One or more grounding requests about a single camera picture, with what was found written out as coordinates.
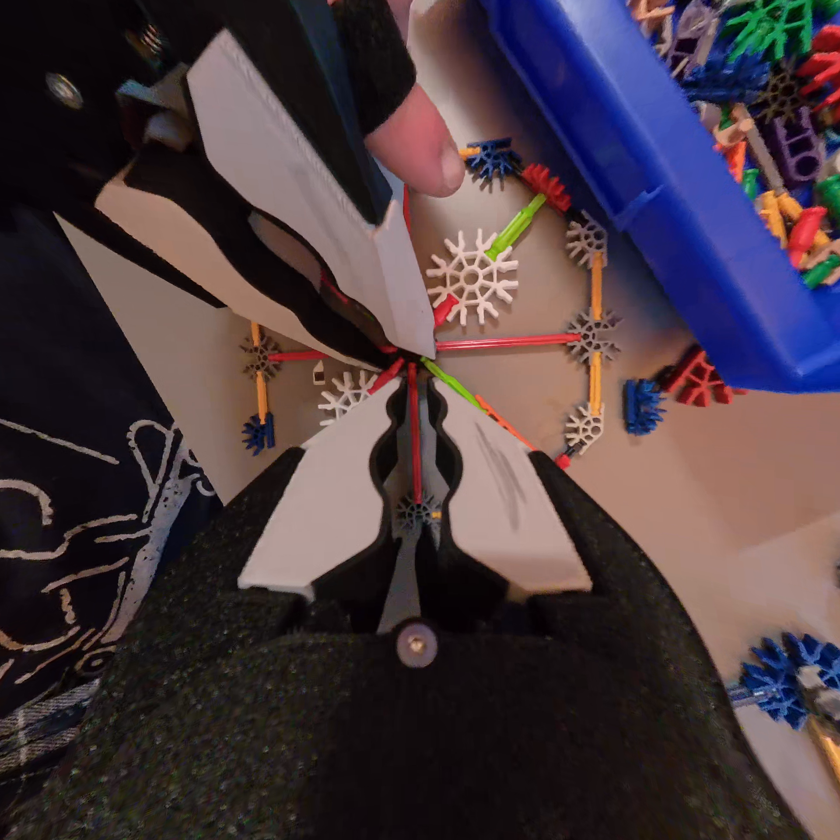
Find toy frame model with wheels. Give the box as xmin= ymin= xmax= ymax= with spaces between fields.
xmin=728 ymin=633 xmax=840 ymax=782

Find grey toy connector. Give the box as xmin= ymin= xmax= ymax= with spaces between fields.
xmin=395 ymin=493 xmax=442 ymax=534

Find colourful toy wheel model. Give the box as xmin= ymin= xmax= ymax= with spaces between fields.
xmin=239 ymin=136 xmax=621 ymax=470

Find red toy rod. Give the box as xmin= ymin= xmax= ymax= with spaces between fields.
xmin=406 ymin=361 xmax=425 ymax=506

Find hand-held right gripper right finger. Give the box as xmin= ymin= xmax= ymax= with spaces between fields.
xmin=425 ymin=378 xmax=593 ymax=598

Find plaid flannel shirt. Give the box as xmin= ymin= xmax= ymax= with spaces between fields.
xmin=0 ymin=679 xmax=102 ymax=782

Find red toy connector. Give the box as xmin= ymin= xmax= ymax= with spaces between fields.
xmin=659 ymin=344 xmax=746 ymax=408

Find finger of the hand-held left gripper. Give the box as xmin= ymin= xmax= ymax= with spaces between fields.
xmin=185 ymin=28 xmax=438 ymax=360
xmin=95 ymin=166 xmax=395 ymax=371

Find blue plastic bin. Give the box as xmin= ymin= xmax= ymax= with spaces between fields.
xmin=479 ymin=0 xmax=840 ymax=395

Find black printed t-shirt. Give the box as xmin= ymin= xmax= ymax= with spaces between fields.
xmin=0 ymin=210 xmax=227 ymax=723

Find blue toy connector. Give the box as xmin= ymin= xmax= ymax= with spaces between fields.
xmin=623 ymin=378 xmax=667 ymax=436

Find person's left hand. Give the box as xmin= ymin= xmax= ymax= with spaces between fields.
xmin=365 ymin=0 xmax=467 ymax=199

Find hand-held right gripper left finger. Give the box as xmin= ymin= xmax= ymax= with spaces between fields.
xmin=238 ymin=378 xmax=411 ymax=601

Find pile of colourful toy pieces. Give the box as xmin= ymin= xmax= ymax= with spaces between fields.
xmin=630 ymin=0 xmax=840 ymax=290

